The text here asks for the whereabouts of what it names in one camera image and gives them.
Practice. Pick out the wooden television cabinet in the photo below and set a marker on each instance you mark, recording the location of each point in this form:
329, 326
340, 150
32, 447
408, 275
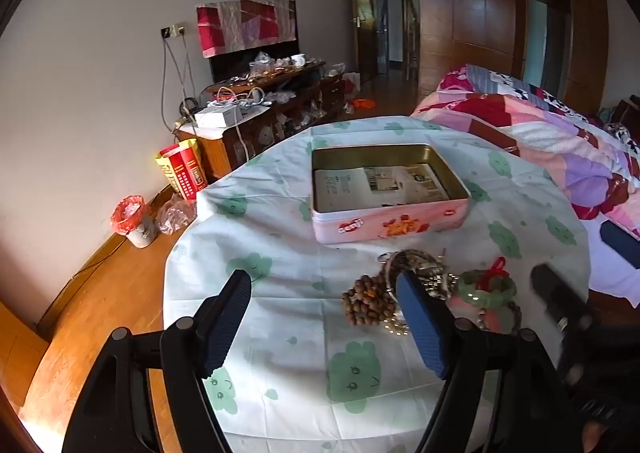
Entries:
240, 138

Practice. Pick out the wooden side cabinet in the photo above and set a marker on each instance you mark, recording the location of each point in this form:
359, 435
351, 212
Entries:
20, 358

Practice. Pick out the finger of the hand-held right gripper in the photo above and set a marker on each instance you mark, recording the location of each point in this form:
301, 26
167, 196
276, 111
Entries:
622, 245
552, 293

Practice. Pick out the silver metal watch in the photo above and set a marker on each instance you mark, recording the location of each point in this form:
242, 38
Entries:
425, 265

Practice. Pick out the black television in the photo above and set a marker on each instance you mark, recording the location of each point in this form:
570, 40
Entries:
235, 63

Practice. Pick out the orange floor litter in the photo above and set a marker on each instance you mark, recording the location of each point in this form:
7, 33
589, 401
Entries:
363, 103

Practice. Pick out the trash bin red bag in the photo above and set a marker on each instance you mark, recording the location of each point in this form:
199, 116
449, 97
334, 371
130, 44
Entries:
132, 225

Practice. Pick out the pink tin box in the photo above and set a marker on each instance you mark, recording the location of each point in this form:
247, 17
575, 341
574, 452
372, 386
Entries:
390, 228

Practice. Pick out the printed paper sheet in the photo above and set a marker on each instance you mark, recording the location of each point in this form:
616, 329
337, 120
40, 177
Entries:
370, 185

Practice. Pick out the white green cloud tablecloth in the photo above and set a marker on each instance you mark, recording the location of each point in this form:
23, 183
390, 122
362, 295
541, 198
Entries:
280, 243

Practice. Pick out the white cardboard box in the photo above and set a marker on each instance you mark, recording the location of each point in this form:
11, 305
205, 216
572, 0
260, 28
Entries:
217, 117

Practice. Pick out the green jade bangle red ribbon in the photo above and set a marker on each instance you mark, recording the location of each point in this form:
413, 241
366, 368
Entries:
487, 290

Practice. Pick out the wall socket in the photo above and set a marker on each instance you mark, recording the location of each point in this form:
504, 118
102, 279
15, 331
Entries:
173, 30

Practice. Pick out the red patchwork television cover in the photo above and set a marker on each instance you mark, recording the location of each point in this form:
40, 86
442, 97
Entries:
240, 25

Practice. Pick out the wooden wardrobe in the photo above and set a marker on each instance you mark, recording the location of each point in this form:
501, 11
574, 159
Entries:
475, 43

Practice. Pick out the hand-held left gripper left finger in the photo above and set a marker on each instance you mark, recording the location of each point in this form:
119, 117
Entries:
227, 328

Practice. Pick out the clear plastic bag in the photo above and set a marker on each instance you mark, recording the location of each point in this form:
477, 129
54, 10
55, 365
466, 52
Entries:
175, 218

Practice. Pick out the patchwork quilt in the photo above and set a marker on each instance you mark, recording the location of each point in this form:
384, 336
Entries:
540, 133

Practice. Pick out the wooden door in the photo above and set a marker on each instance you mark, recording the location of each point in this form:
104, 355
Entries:
364, 23

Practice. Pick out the red white paper bag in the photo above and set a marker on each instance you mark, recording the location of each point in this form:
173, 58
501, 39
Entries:
351, 84

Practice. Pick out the red yellow carton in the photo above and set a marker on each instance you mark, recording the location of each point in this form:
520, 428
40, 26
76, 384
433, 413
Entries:
185, 173

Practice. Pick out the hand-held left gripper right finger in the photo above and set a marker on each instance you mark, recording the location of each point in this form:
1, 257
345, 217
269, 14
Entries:
422, 323

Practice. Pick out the white mug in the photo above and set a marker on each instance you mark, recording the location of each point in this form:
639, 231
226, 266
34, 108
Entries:
298, 60

